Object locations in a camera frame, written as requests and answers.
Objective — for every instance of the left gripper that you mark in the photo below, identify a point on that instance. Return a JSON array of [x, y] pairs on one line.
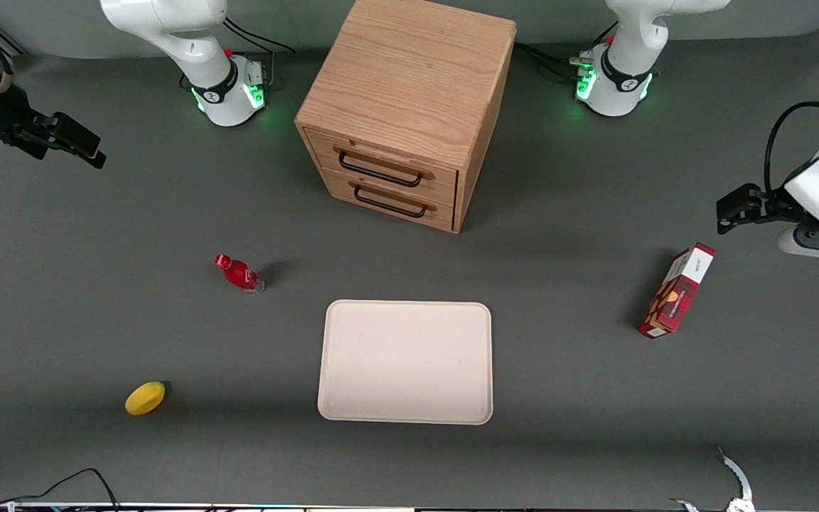
[[769, 202]]

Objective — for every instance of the beige plastic tray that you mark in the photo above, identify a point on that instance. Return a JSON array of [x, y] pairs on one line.
[[406, 363]]

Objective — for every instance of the red coke bottle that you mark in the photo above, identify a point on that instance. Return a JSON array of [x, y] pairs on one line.
[[239, 274]]

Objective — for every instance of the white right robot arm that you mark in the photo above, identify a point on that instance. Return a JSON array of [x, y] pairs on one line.
[[189, 43]]

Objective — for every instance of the yellow toy mango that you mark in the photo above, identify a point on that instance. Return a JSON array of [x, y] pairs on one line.
[[145, 399]]

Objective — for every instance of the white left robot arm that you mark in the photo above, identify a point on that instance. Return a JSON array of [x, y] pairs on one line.
[[630, 43]]

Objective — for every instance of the wooden drawer cabinet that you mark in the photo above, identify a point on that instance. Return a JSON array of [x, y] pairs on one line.
[[409, 71]]

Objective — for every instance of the red cookie box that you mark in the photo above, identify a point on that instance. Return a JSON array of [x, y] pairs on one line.
[[676, 291]]

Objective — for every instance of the white zip tie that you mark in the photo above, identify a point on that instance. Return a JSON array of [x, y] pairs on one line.
[[736, 473]]

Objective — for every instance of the wooden drawer front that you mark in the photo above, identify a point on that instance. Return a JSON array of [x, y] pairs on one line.
[[338, 186], [445, 186]]

